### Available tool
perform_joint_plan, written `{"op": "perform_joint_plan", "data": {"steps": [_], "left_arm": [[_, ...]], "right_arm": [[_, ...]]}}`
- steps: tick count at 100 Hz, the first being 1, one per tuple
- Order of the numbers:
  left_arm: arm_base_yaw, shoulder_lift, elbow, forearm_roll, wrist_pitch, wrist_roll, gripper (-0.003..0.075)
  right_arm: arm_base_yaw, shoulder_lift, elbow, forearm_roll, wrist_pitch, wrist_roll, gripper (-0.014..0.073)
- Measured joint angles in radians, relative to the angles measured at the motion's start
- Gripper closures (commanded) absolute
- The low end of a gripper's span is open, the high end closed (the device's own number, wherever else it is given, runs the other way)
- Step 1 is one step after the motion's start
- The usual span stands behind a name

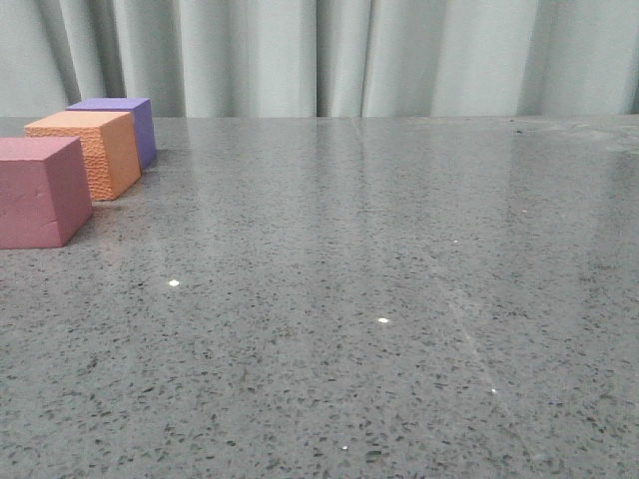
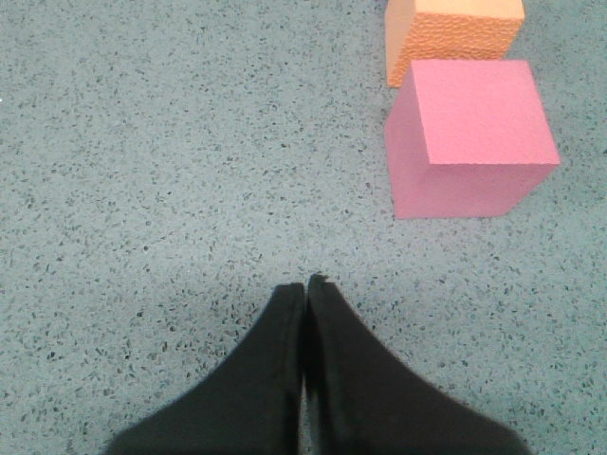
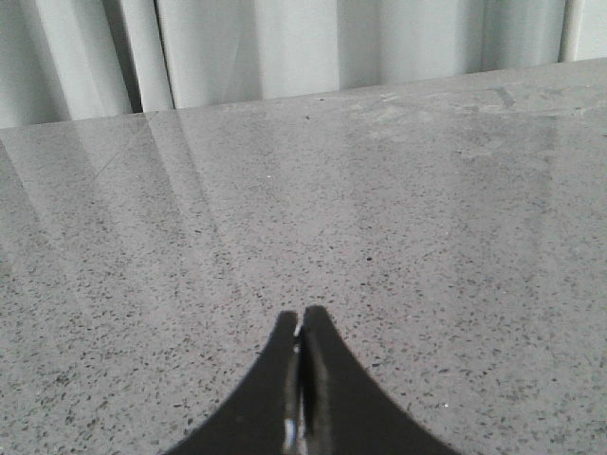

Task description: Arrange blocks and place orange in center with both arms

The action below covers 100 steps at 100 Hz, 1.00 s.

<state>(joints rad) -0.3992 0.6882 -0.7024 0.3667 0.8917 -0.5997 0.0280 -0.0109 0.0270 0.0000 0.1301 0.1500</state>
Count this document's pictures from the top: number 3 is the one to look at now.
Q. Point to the grey-green pleated curtain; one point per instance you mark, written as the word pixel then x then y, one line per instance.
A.
pixel 66 60

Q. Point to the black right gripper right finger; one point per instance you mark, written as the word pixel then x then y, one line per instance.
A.
pixel 345 410

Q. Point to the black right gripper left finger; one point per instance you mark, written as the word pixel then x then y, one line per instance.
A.
pixel 262 415

